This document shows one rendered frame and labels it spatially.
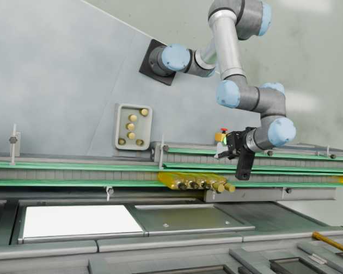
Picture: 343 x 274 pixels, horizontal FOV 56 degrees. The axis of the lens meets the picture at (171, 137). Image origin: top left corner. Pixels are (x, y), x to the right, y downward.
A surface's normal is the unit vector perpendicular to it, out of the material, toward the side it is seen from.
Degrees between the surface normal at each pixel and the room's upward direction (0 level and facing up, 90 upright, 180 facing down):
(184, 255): 0
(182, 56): 10
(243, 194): 0
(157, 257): 0
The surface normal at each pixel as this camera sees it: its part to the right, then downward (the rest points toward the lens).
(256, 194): 0.37, 0.11
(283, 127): 0.37, -0.24
